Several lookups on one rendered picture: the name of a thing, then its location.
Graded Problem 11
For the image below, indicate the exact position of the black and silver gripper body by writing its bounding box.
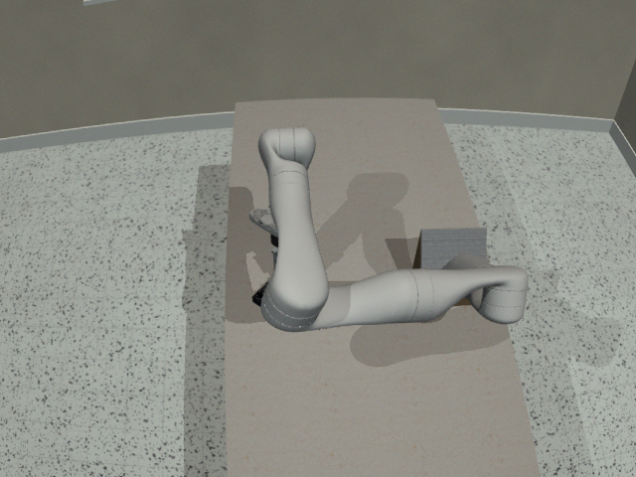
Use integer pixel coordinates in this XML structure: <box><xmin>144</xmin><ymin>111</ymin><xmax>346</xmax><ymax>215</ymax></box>
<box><xmin>249</xmin><ymin>208</ymin><xmax>278</xmax><ymax>247</ymax></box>

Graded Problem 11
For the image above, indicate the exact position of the black knob box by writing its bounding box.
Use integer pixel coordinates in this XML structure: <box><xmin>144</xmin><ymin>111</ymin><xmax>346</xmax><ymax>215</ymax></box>
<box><xmin>252</xmin><ymin>281</ymin><xmax>268</xmax><ymax>307</ymax></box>

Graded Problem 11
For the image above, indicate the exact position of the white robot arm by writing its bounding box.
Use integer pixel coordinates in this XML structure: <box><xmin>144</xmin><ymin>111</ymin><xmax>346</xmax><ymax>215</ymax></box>
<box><xmin>258</xmin><ymin>127</ymin><xmax>528</xmax><ymax>332</ymax></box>

